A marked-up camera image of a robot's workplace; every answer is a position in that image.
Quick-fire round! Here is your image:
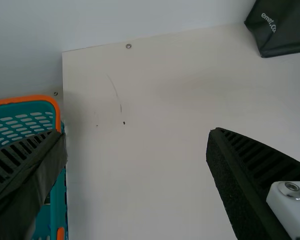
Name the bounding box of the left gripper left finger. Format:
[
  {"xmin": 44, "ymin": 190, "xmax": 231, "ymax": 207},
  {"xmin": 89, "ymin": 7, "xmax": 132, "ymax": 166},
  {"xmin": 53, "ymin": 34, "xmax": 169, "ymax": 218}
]
[{"xmin": 0, "ymin": 129, "xmax": 69, "ymax": 240}]

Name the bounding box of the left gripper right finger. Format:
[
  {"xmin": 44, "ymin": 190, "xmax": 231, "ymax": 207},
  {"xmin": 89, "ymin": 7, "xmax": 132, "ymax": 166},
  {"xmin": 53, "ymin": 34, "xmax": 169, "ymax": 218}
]
[{"xmin": 205, "ymin": 127, "xmax": 300, "ymax": 240}]

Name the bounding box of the teal shopping basket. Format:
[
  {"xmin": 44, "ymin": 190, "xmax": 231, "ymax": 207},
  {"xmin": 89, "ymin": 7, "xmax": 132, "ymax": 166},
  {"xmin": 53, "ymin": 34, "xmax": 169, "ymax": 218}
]
[{"xmin": 0, "ymin": 94, "xmax": 70, "ymax": 240}]

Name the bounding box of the dark grey bag with straps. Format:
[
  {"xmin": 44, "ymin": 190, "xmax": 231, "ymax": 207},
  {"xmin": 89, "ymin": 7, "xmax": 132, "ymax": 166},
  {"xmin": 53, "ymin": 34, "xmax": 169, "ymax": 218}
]
[{"xmin": 243, "ymin": 0, "xmax": 300, "ymax": 59}]

